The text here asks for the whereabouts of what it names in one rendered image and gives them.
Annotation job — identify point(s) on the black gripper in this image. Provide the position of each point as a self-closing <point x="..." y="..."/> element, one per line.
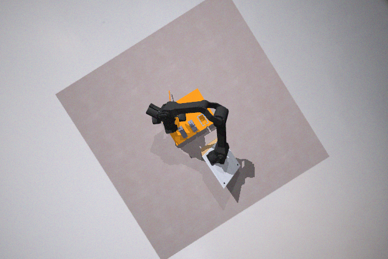
<point x="181" y="117"/>

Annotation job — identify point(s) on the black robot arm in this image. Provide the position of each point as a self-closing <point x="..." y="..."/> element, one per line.
<point x="171" y="109"/>

